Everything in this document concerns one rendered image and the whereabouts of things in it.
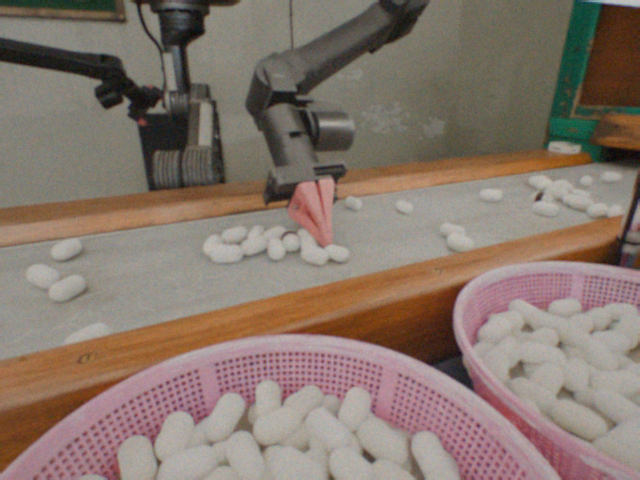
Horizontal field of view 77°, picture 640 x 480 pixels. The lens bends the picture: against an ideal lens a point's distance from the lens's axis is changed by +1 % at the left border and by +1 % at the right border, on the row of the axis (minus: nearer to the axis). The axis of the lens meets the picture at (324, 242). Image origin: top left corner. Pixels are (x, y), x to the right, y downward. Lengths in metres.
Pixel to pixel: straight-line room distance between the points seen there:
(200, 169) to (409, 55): 2.28
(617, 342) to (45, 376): 0.43
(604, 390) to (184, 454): 0.28
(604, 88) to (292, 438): 1.11
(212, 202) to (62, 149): 2.02
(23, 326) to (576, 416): 0.44
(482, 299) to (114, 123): 2.36
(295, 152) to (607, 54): 0.90
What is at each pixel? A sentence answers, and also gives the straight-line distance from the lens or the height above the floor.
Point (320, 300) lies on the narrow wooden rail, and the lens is 0.35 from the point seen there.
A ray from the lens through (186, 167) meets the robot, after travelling 0.89.
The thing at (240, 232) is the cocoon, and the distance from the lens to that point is 0.53.
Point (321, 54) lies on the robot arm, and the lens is 0.69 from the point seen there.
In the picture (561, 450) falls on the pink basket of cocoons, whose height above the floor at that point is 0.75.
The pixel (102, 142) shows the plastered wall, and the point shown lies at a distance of 2.60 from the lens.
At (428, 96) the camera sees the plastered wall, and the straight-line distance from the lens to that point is 3.09.
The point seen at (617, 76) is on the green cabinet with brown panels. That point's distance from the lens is 1.23.
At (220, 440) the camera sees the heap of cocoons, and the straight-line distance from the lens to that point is 0.29.
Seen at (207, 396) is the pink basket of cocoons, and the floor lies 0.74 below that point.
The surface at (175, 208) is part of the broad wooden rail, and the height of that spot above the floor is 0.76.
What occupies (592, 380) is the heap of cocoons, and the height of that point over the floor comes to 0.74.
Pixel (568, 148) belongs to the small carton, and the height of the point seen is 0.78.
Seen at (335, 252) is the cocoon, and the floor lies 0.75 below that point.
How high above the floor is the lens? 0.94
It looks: 23 degrees down
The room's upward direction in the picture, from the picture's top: straight up
